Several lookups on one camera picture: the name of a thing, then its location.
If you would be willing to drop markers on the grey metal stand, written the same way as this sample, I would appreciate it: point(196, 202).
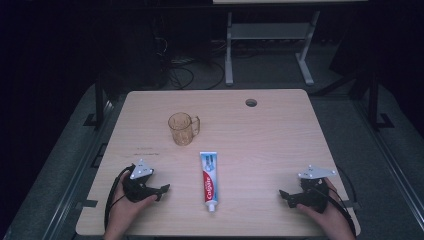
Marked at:
point(270, 43)

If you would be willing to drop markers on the amber transparent plastic cup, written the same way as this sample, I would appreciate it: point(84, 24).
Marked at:
point(182, 128)

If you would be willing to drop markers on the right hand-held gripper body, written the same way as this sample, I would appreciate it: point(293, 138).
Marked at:
point(311, 191)

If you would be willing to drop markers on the toothpaste tube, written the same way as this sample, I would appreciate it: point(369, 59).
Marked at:
point(209, 180)

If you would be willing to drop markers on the person's right hand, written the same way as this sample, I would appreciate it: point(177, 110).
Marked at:
point(328, 216)

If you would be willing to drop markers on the black metal stand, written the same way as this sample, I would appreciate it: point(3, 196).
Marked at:
point(375, 100)
point(100, 100)

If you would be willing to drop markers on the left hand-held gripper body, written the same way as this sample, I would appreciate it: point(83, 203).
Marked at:
point(137, 186)

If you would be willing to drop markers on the person's left hand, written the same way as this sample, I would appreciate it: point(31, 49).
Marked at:
point(126, 208)

